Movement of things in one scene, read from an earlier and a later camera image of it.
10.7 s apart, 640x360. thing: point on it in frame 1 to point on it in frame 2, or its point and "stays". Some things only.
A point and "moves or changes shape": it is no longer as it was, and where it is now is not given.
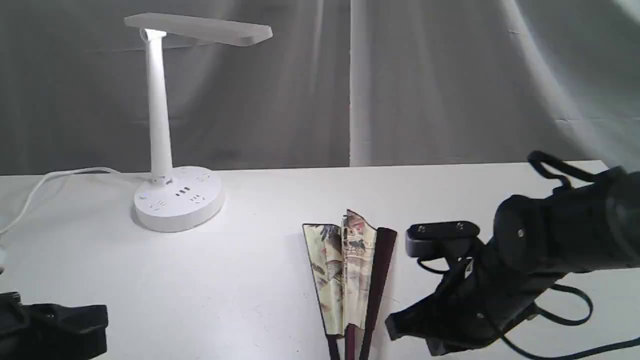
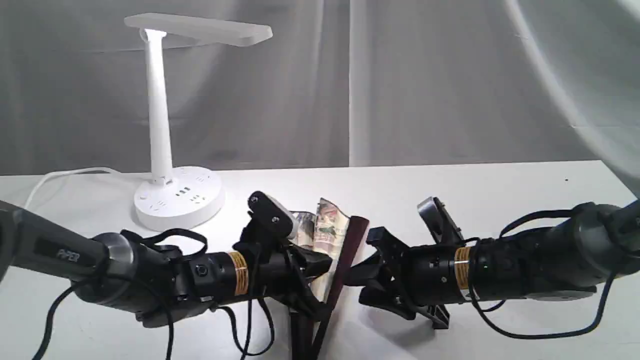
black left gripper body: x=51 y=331 to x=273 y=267
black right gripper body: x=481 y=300 to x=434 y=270
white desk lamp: x=183 y=198 stays
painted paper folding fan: x=348 y=262 moves or changes shape
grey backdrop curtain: x=337 y=83 stays
